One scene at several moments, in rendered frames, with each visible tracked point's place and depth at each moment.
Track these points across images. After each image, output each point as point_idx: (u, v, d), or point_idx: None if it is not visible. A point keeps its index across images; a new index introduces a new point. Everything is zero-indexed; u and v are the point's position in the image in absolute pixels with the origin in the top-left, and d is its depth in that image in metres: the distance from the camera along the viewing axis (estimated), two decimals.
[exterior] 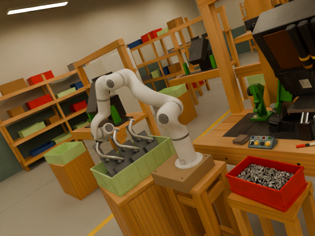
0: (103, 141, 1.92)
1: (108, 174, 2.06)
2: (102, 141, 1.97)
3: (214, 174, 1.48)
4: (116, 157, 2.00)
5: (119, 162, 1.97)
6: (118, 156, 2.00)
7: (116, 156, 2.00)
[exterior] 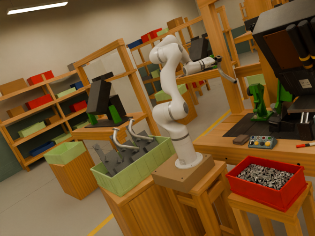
0: (213, 64, 1.98)
1: (108, 174, 2.06)
2: (218, 62, 1.98)
3: (214, 174, 1.48)
4: (231, 77, 1.93)
5: (119, 162, 1.97)
6: (230, 78, 1.93)
7: (230, 77, 1.93)
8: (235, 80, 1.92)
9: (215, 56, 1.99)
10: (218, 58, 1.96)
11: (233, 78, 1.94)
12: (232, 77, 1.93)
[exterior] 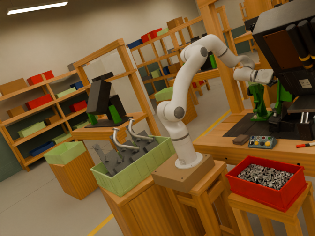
0: (270, 82, 1.59)
1: (108, 174, 2.06)
2: (277, 82, 1.54)
3: (214, 174, 1.48)
4: None
5: (119, 162, 1.97)
6: None
7: None
8: (278, 114, 1.58)
9: None
10: (277, 80, 1.52)
11: None
12: None
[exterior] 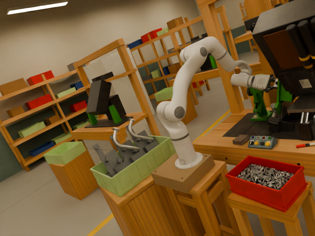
0: (267, 87, 1.60)
1: (108, 174, 2.06)
2: (273, 88, 1.55)
3: (214, 174, 1.48)
4: (274, 114, 1.59)
5: (119, 162, 1.97)
6: (272, 115, 1.60)
7: (273, 114, 1.59)
8: None
9: (275, 79, 1.53)
10: (273, 86, 1.53)
11: (276, 116, 1.59)
12: (275, 115, 1.59)
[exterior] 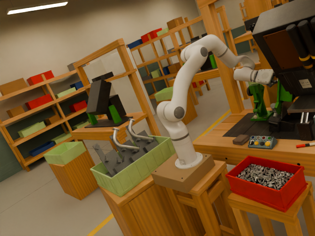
0: (270, 82, 1.59)
1: (108, 174, 2.06)
2: (277, 83, 1.54)
3: (214, 174, 1.48)
4: None
5: (119, 162, 1.97)
6: None
7: None
8: (278, 114, 1.58)
9: None
10: (277, 80, 1.52)
11: None
12: None
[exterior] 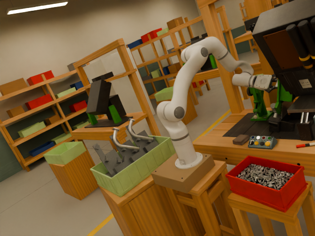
0: (269, 87, 1.59)
1: (108, 174, 2.06)
2: (275, 88, 1.55)
3: (214, 174, 1.48)
4: (276, 114, 1.58)
5: (119, 162, 1.97)
6: (274, 115, 1.59)
7: (275, 114, 1.58)
8: None
9: (277, 79, 1.53)
10: (275, 86, 1.52)
11: (278, 116, 1.58)
12: (277, 115, 1.58)
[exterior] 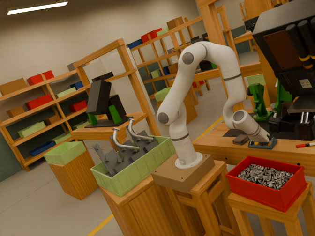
0: None
1: (108, 174, 2.06)
2: None
3: (214, 174, 1.48)
4: (276, 114, 1.58)
5: (119, 162, 1.97)
6: (274, 115, 1.59)
7: (275, 114, 1.58)
8: None
9: (277, 79, 1.53)
10: (275, 86, 1.52)
11: (278, 116, 1.58)
12: (277, 115, 1.58)
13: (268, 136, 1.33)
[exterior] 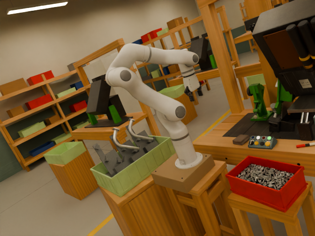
0: (198, 86, 1.54)
1: (108, 174, 2.06)
2: (200, 90, 1.58)
3: (214, 174, 1.48)
4: (276, 114, 1.58)
5: (119, 162, 1.97)
6: (274, 115, 1.59)
7: (275, 114, 1.58)
8: None
9: (277, 79, 1.53)
10: (275, 86, 1.52)
11: (278, 116, 1.58)
12: (277, 115, 1.58)
13: (186, 88, 1.50)
